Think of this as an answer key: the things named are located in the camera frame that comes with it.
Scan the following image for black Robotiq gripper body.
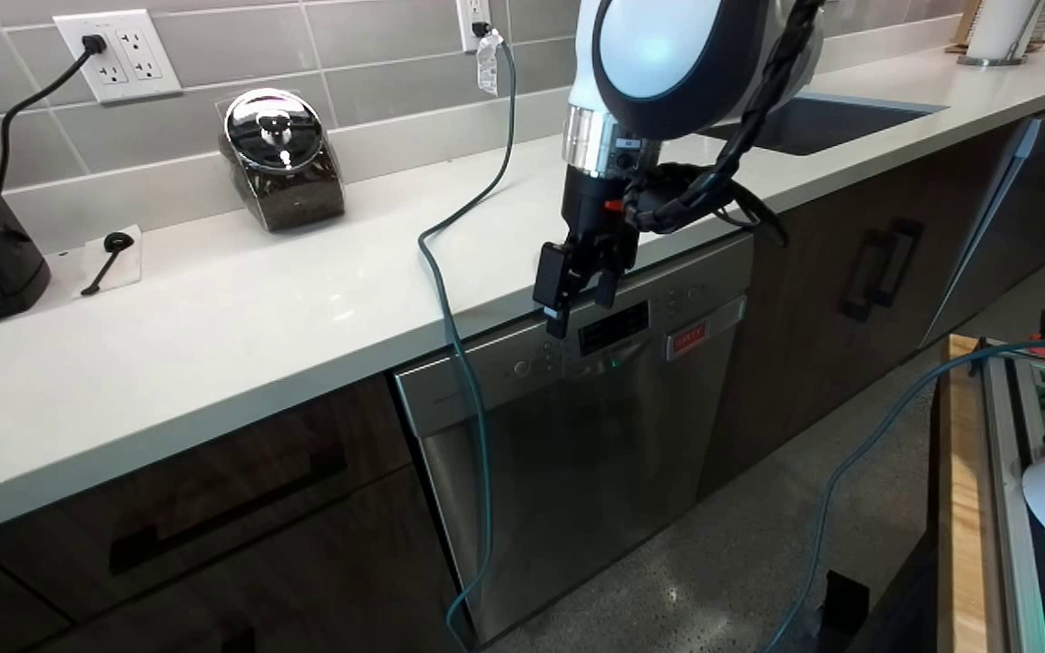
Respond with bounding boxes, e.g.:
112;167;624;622
557;160;647;265

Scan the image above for white wall outlet plate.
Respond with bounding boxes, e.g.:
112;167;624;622
49;7;186;109

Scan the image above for small black block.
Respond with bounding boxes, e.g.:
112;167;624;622
814;570;874;647

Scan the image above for white paper towel roll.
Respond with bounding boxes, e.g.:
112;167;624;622
959;0;1045;68

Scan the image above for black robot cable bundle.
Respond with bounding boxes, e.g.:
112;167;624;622
626;0;829;251

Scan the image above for stainless steel Bosch dishwasher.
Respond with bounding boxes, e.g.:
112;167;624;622
393;230;757;647

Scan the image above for dark sink base cabinet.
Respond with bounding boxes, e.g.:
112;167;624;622
695;123;1016;500

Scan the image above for narrow white wall outlet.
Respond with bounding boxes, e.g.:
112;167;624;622
452;0;498;56

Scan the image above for wooden robot cart with rails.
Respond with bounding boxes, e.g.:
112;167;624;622
933;332;1045;653

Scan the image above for black power cord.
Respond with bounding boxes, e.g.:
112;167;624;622
0;33;112;196

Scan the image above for undermount kitchen sink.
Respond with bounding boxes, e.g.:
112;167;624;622
754;91;940;160

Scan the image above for white power adapter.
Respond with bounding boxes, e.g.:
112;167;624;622
471;27;513;101

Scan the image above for thin teal cable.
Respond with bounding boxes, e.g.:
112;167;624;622
413;33;521;653

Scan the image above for long teal cable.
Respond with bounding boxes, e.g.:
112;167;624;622
761;339;1045;653

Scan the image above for chrome domed countertop appliance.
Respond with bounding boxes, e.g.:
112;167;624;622
217;84;348;238

